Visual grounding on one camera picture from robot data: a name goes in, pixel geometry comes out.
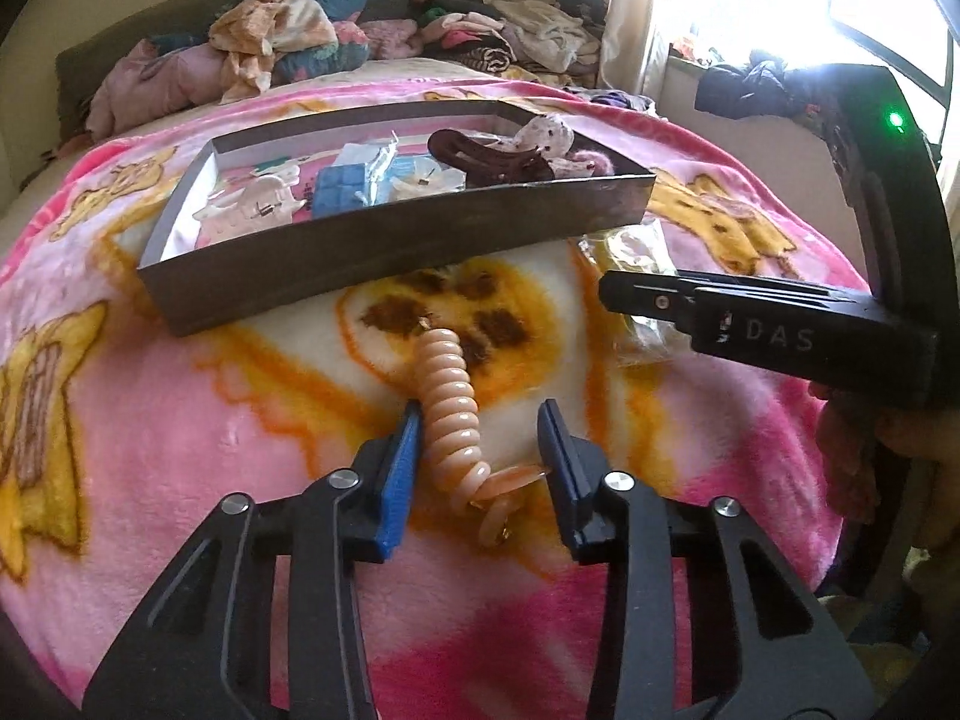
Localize clear hair claw clip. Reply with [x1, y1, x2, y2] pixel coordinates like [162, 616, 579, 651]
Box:
[191, 169, 301, 230]

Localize small clear earring bag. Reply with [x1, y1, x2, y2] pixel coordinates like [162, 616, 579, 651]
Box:
[382, 169, 466, 203]

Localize pink printed blanket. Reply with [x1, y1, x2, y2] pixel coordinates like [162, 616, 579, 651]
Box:
[0, 75, 878, 720]

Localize cream curtain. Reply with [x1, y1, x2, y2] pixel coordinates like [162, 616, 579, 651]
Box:
[600, 0, 661, 95]

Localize dark cardboard box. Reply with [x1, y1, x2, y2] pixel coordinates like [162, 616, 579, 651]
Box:
[137, 96, 657, 337]

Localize peach floral cloth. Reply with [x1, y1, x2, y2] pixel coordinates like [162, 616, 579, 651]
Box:
[208, 0, 340, 106]

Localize pink garment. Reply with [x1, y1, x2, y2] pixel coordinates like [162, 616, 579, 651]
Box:
[84, 41, 226, 140]

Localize brown hair claw clip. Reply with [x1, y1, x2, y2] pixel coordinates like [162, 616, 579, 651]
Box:
[427, 129, 560, 187]

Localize dark clothes on sill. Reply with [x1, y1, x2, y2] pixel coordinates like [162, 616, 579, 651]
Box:
[694, 51, 833, 121]

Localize dark floral pillow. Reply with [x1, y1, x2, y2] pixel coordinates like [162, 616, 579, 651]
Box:
[150, 0, 372, 87]

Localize pink fluffy cloth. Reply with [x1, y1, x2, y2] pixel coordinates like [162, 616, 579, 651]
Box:
[360, 19, 421, 61]

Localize pile of clothes on bed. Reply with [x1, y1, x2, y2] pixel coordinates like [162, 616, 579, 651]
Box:
[56, 0, 428, 140]

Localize person's right hand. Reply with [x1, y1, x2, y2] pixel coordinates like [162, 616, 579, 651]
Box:
[814, 384, 950, 533]

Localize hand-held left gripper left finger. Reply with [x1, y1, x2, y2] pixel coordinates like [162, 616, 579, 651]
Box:
[81, 399, 422, 720]

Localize clear plastic jewelry bag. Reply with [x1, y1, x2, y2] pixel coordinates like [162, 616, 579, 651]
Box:
[577, 229, 706, 368]

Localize peach spiral hair tie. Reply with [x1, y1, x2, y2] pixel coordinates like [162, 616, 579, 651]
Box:
[409, 326, 552, 548]

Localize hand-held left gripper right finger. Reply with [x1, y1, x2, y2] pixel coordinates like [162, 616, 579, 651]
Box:
[537, 397, 878, 720]

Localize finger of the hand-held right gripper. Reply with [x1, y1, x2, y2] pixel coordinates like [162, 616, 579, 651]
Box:
[600, 268, 938, 400]

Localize purple clothes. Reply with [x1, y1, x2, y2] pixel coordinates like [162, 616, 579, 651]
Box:
[585, 86, 661, 117]

